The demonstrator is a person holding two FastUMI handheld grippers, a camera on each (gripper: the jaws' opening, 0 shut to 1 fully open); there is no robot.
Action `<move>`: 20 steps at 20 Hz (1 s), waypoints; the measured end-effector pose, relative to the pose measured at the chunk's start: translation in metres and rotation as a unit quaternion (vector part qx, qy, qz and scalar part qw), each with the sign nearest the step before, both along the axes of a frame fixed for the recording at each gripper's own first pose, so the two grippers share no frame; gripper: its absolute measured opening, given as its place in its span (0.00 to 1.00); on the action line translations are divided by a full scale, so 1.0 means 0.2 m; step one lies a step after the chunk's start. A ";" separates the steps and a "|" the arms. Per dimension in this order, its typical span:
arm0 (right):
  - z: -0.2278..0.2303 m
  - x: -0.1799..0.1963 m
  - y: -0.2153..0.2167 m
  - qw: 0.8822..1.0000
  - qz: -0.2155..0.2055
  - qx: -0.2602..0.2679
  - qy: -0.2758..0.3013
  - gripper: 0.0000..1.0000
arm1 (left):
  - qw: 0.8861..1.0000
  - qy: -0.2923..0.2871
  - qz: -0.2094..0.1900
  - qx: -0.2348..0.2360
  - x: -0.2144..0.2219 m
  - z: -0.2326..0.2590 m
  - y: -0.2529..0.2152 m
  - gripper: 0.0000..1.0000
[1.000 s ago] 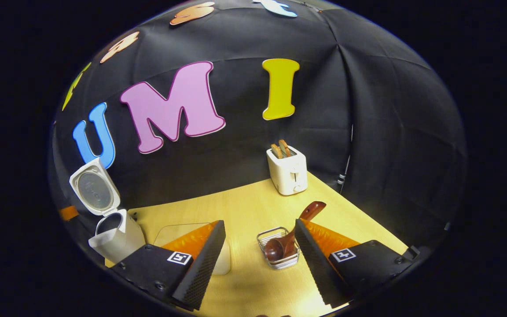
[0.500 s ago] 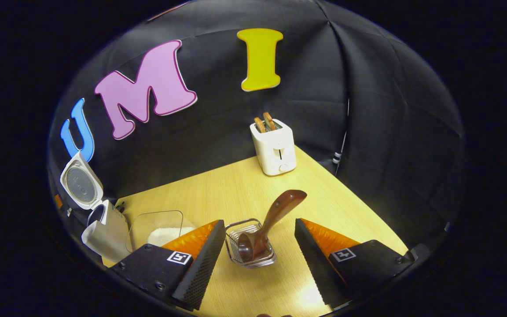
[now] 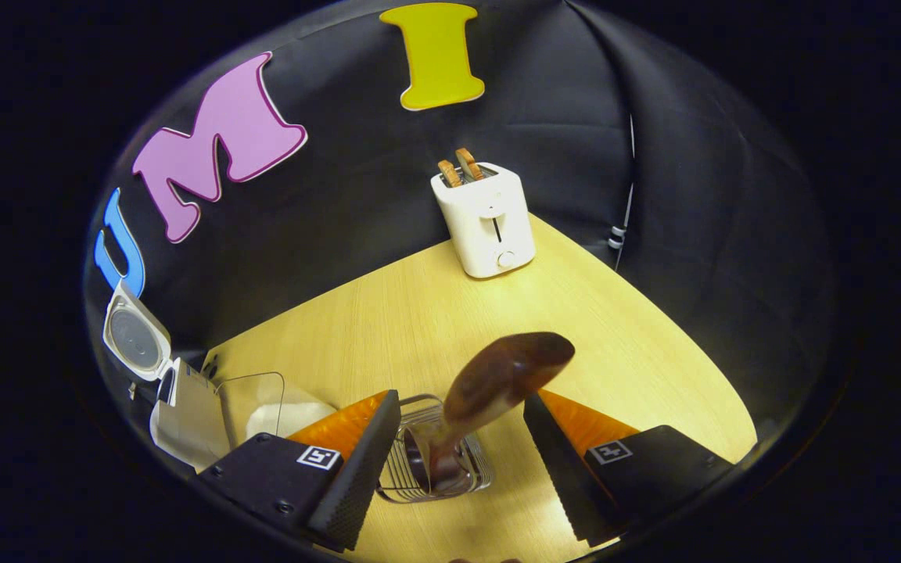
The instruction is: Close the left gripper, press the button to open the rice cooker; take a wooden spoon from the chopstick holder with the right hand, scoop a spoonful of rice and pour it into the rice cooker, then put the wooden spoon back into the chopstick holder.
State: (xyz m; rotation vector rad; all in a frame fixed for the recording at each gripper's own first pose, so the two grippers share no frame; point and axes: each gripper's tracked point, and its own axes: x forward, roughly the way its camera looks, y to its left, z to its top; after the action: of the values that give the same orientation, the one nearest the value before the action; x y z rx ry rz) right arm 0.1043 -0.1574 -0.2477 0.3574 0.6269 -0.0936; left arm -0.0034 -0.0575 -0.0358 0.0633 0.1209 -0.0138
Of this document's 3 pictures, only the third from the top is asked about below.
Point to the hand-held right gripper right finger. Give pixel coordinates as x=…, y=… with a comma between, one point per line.
x=564, y=477

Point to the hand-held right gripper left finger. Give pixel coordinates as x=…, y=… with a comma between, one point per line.
x=360, y=477

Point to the white rice heap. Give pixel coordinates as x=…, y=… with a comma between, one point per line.
x=294, y=416

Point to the brown wooden spoon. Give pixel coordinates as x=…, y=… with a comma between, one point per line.
x=497, y=375

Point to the white rice cooker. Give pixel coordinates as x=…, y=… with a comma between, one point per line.
x=184, y=422

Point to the clear plastic container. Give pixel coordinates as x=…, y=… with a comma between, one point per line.
x=263, y=391

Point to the white toaster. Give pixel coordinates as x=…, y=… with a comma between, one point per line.
x=486, y=234

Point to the black backdrop cloth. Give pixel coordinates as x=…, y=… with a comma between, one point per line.
x=388, y=172

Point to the brown toast slice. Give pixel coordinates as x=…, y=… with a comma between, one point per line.
x=469, y=164
x=449, y=173

